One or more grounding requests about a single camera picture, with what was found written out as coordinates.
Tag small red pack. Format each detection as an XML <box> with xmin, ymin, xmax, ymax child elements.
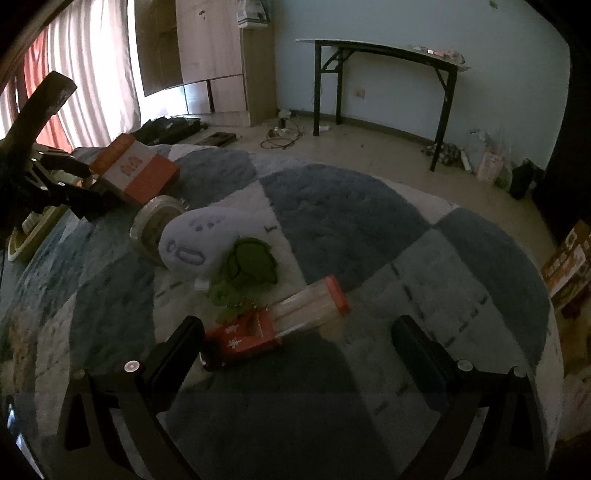
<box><xmin>201</xmin><ymin>309</ymin><xmax>283</xmax><ymax>370</ymax></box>

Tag green plush toy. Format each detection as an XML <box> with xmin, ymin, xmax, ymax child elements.
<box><xmin>205</xmin><ymin>236</ymin><xmax>280</xmax><ymax>319</ymax></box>

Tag flat black case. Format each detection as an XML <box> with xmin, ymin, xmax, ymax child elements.
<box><xmin>196</xmin><ymin>131</ymin><xmax>237</xmax><ymax>147</ymax></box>

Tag cream plastic basin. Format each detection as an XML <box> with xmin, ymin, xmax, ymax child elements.
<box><xmin>6</xmin><ymin>203</ymin><xmax>70</xmax><ymax>263</ymax></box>

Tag red and white curtain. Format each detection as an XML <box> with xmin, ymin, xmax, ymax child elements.
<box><xmin>0</xmin><ymin>0</ymin><xmax>141</xmax><ymax>153</ymax></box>

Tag small clutter on folding table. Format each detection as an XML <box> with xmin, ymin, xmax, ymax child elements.
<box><xmin>411</xmin><ymin>45</ymin><xmax>467</xmax><ymax>63</ymax></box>

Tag plastic bag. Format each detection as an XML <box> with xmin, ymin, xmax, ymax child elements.
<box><xmin>236</xmin><ymin>0</ymin><xmax>269</xmax><ymax>29</ymax></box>

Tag black bin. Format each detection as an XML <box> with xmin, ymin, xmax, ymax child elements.
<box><xmin>510</xmin><ymin>159</ymin><xmax>546</xmax><ymax>200</ymax></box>

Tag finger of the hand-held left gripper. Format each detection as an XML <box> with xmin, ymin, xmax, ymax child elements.
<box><xmin>23</xmin><ymin>181</ymin><xmax>120</xmax><ymax>223</ymax></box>
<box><xmin>31</xmin><ymin>147</ymin><xmax>95</xmax><ymax>186</ymax></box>

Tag brown cardboard panel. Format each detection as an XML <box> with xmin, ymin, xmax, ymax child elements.
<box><xmin>135</xmin><ymin>0</ymin><xmax>185</xmax><ymax>97</ymax></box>

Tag white plush toy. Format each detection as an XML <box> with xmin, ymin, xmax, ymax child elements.
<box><xmin>158</xmin><ymin>207</ymin><xmax>245</xmax><ymax>280</ymax></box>

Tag wooden wardrobe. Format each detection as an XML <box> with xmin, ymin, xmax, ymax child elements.
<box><xmin>175</xmin><ymin>0</ymin><xmax>278</xmax><ymax>127</ymax></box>

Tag pink packet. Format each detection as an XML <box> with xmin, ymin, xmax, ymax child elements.
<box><xmin>475</xmin><ymin>150</ymin><xmax>506</xmax><ymax>183</ymax></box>

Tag dark patterned cloth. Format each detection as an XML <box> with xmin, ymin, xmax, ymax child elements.
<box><xmin>422</xmin><ymin>142</ymin><xmax>465</xmax><ymax>166</ymax></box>

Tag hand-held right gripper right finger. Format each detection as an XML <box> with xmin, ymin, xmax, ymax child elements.
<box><xmin>390</xmin><ymin>315</ymin><xmax>548</xmax><ymax>480</ymax></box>

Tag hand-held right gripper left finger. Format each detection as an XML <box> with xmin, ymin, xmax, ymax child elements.
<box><xmin>58</xmin><ymin>315</ymin><xmax>206</xmax><ymax>480</ymax></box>

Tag clear tape roll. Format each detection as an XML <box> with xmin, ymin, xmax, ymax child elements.
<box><xmin>129</xmin><ymin>195</ymin><xmax>188</xmax><ymax>266</ymax></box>

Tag black folding table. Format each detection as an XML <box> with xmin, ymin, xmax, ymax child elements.
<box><xmin>294</xmin><ymin>38</ymin><xmax>472</xmax><ymax>172</ymax></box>

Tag black bag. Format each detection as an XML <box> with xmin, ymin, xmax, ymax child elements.
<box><xmin>134</xmin><ymin>116</ymin><xmax>202</xmax><ymax>146</ymax></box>

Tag tangled floor cables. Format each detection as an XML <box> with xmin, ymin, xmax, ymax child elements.
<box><xmin>259</xmin><ymin>108</ymin><xmax>303</xmax><ymax>151</ymax></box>

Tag blue and white checkered blanket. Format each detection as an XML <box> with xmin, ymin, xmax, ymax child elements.
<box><xmin>0</xmin><ymin>143</ymin><xmax>566</xmax><ymax>480</ymax></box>

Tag large red and white box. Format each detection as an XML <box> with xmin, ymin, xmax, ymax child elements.
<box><xmin>89</xmin><ymin>133</ymin><xmax>182</xmax><ymax>206</ymax></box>

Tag printed cardboard box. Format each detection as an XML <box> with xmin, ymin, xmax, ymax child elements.
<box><xmin>540</xmin><ymin>222</ymin><xmax>591</xmax><ymax>319</ymax></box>

